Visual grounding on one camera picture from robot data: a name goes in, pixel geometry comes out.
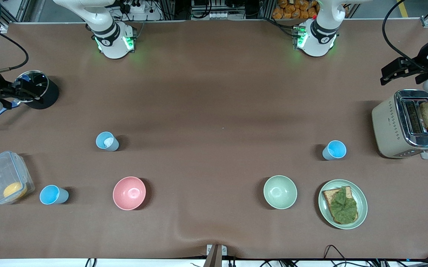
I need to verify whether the blue cup with white content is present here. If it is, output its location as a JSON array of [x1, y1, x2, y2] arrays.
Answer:
[[96, 132, 120, 152]]

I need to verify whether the plain blue cup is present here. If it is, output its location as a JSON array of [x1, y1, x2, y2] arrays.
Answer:
[[39, 185, 69, 205], [322, 140, 347, 161]]

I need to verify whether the glass lid with blue knob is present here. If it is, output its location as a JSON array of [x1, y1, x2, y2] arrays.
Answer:
[[14, 70, 49, 103]]

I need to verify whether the beige chrome toaster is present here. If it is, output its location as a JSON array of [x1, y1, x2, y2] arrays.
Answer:
[[372, 89, 428, 160]]

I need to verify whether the yellow round food item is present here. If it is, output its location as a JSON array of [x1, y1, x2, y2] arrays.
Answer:
[[3, 182, 28, 199]]

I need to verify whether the orange snack packets pile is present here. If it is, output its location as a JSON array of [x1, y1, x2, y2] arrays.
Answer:
[[272, 0, 319, 20]]

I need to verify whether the pale green plate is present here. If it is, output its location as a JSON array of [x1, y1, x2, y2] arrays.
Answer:
[[318, 179, 368, 230]]

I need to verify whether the toast slice under lettuce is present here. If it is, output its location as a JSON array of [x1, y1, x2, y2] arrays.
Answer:
[[322, 186, 359, 224]]

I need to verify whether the white power strip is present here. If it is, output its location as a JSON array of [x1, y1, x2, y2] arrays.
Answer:
[[124, 0, 156, 14]]

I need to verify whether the pink bowl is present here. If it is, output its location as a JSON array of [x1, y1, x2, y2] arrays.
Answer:
[[113, 177, 146, 211]]

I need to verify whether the green lettuce leaf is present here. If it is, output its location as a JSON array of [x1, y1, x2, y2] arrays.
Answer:
[[329, 186, 358, 224]]

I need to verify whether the pale green bowl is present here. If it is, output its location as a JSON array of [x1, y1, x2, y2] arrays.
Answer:
[[263, 175, 298, 210]]

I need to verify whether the brown table cover mat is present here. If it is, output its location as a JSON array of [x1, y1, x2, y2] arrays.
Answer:
[[0, 19, 428, 260]]

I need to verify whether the black saucepan with blue handle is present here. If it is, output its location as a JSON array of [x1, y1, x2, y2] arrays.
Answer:
[[0, 70, 59, 127]]

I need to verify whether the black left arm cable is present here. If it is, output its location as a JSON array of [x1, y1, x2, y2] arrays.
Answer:
[[382, 0, 428, 73]]

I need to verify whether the black looped cable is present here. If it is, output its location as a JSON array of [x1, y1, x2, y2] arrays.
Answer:
[[323, 245, 348, 267]]

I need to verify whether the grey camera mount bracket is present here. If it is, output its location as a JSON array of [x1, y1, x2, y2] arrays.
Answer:
[[206, 244, 228, 267]]

